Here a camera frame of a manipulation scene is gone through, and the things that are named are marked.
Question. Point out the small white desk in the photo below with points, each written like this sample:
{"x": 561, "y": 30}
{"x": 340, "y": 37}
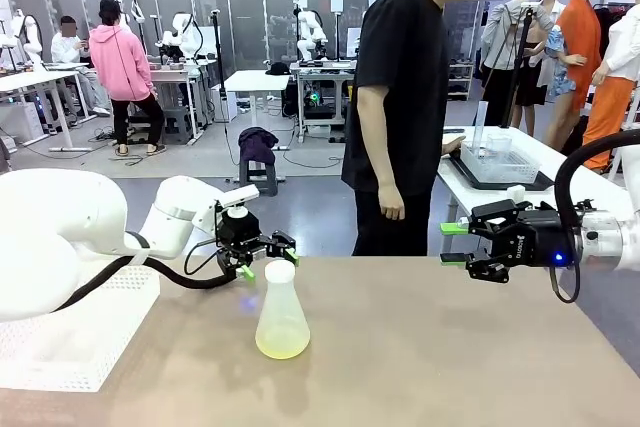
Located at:
{"x": 255, "y": 81}

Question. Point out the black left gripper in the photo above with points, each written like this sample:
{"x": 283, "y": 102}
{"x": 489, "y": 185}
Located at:
{"x": 240, "y": 232}

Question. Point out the translucent plastic conical flask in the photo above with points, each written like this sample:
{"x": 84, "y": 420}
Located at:
{"x": 282, "y": 322}

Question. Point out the black tripod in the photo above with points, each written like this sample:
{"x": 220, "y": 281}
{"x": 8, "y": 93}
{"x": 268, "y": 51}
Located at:
{"x": 520, "y": 47}

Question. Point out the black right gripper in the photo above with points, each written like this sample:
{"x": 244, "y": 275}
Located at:
{"x": 542, "y": 239}

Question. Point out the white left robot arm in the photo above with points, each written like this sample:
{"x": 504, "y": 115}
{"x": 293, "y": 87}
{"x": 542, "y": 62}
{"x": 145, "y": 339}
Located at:
{"x": 60, "y": 227}

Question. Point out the person's left hand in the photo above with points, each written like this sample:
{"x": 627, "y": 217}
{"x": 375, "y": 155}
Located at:
{"x": 455, "y": 147}

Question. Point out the dark cloth bundle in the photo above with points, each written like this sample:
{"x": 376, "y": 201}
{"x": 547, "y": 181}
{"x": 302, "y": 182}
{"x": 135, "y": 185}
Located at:
{"x": 257, "y": 144}

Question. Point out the person in black T-shirt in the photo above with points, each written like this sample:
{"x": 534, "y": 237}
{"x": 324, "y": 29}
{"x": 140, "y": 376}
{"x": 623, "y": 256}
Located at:
{"x": 395, "y": 97}

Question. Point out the white perforated plastic basket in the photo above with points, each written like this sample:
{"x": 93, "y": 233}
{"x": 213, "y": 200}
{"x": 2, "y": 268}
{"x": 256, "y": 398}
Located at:
{"x": 65, "y": 347}
{"x": 500, "y": 169}

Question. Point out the black smartphone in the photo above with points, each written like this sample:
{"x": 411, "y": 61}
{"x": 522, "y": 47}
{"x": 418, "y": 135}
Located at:
{"x": 454, "y": 131}

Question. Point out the black stand pole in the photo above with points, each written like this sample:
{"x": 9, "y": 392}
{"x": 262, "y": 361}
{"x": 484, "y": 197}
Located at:
{"x": 218, "y": 57}

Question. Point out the mannequin in orange coat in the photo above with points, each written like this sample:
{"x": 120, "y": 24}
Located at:
{"x": 582, "y": 37}

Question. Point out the mannequin in orange trousers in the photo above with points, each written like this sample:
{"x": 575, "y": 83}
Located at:
{"x": 607, "y": 112}

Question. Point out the mannequin in blue dress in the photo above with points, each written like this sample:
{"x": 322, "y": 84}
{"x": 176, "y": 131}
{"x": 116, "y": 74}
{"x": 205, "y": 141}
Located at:
{"x": 560, "y": 78}

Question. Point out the black hat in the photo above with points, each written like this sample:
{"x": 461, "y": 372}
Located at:
{"x": 277, "y": 69}

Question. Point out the grey step stool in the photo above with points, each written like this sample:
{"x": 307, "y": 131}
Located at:
{"x": 257, "y": 187}

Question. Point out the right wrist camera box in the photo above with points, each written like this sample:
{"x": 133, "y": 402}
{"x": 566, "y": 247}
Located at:
{"x": 516, "y": 193}

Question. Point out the grey plastic stool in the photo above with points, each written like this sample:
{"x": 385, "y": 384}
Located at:
{"x": 180, "y": 127}

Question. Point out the long white desk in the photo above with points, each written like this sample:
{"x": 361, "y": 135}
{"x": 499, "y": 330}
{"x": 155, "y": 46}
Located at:
{"x": 30, "y": 78}

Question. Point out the mannequin in grey shirt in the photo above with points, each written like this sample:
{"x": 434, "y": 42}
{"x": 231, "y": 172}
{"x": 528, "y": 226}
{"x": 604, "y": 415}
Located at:
{"x": 500, "y": 32}

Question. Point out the white workbench with trays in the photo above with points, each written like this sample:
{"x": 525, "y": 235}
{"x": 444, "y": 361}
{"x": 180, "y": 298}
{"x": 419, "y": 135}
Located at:
{"x": 172, "y": 76}

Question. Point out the person's right forearm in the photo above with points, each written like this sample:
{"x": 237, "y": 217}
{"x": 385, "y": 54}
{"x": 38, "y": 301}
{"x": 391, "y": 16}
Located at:
{"x": 386, "y": 157}

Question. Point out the person in pink hoodie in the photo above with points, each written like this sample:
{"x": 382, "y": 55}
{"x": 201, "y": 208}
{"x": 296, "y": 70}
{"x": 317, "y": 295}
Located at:
{"x": 120, "y": 62}

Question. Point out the shoe rack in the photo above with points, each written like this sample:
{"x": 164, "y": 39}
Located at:
{"x": 460, "y": 82}

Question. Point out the person's right hand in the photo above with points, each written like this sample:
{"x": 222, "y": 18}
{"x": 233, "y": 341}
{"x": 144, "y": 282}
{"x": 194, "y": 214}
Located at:
{"x": 392, "y": 202}

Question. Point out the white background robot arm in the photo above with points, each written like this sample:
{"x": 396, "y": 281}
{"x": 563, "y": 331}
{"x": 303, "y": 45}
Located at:
{"x": 186, "y": 37}
{"x": 27, "y": 32}
{"x": 311, "y": 37}

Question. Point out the black tray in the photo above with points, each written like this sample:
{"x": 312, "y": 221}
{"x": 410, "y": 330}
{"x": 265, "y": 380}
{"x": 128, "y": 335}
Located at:
{"x": 545, "y": 182}

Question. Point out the grey-framed workbench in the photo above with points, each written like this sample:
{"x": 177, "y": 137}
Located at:
{"x": 320, "y": 69}

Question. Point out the seated person in white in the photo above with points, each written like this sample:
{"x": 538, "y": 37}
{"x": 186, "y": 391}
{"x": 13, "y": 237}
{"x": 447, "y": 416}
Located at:
{"x": 67, "y": 49}

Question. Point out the yellow bin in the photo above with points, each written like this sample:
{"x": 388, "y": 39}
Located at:
{"x": 352, "y": 95}

